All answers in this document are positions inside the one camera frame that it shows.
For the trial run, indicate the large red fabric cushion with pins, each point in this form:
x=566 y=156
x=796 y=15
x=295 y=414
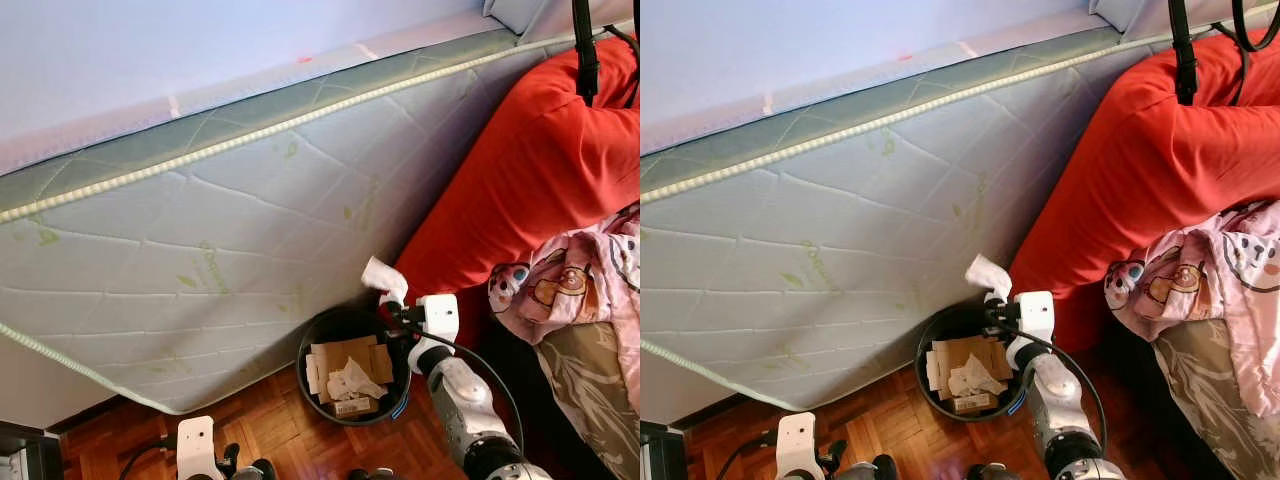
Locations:
x=540 y=170
x=1150 y=170

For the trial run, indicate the silver robot leg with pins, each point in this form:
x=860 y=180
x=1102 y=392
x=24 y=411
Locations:
x=985 y=473
x=370 y=474
x=258 y=470
x=870 y=470

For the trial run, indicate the pale grey cushion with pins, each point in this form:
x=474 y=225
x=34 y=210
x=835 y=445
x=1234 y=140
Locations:
x=520 y=12
x=1120 y=10

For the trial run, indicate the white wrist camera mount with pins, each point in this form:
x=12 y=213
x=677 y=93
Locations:
x=796 y=440
x=1035 y=312
x=196 y=440
x=440 y=315

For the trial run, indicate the brown cardboard piece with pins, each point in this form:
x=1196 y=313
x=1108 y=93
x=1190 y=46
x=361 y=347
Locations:
x=960 y=352
x=340 y=355

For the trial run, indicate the beige floral bed sheet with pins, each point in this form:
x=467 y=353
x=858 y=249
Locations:
x=590 y=400
x=1200 y=390

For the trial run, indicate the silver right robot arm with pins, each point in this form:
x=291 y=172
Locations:
x=1055 y=395
x=460 y=395

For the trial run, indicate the pink cartoon print blanket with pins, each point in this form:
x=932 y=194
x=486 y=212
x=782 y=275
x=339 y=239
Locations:
x=1200 y=280
x=570 y=290

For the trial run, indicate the silver robot left leg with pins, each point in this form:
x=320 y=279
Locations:
x=870 y=470
x=258 y=470

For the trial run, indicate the white tissue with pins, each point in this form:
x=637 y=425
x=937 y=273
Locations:
x=383 y=277
x=988 y=273

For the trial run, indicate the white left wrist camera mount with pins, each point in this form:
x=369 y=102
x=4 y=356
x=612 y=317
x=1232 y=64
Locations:
x=796 y=440
x=196 y=440

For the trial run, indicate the black round waste bin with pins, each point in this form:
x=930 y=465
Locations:
x=340 y=322
x=955 y=320

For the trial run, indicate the silver robot right leg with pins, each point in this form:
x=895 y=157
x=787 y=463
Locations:
x=985 y=473
x=370 y=474

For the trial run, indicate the green quilted mattress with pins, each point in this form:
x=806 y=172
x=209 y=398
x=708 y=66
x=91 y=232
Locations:
x=870 y=230
x=250 y=220

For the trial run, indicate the small brown cardboard box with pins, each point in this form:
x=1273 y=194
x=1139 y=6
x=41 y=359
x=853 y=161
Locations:
x=355 y=406
x=972 y=403

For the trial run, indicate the dark cabinet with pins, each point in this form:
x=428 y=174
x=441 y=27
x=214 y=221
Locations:
x=665 y=455
x=40 y=455

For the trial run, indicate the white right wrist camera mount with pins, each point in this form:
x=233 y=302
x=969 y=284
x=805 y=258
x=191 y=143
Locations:
x=440 y=315
x=1035 y=312

